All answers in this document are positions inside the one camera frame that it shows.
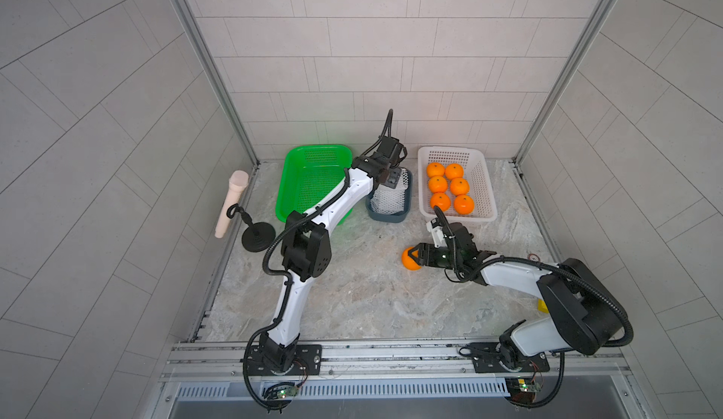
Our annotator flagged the green plastic basket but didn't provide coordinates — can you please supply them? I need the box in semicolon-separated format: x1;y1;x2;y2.
276;145;353;222

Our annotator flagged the beige microphone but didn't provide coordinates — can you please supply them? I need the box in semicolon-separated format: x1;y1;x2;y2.
215;170;250;239

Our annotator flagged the right green circuit board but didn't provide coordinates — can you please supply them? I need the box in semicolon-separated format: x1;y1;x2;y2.
505;378;542;405

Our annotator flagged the green circuit board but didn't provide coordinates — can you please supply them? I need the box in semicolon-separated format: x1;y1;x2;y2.
263;382;299;401
505;378;542;405

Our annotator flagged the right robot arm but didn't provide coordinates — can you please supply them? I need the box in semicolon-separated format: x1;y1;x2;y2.
401;207;634;410

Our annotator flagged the aluminium rail frame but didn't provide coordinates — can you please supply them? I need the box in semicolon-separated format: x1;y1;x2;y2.
144;337;649;418

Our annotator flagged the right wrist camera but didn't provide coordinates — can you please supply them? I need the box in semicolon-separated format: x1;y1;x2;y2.
427;219;447;248

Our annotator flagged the white plastic basket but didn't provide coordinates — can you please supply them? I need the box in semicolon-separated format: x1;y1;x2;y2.
417;146;497;224

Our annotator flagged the dark blue plastic tub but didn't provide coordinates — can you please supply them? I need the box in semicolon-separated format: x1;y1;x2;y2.
365;168;412;224

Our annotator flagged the left green circuit board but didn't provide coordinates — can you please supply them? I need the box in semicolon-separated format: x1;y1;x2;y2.
263;382;299;401

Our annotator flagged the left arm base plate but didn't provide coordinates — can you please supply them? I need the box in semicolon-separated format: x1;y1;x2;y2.
244;342;323;376

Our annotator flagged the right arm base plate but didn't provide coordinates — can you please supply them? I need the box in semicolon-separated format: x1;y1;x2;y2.
458;342;550;374

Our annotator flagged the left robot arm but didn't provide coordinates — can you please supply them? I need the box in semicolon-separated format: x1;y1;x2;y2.
249;110;408;374

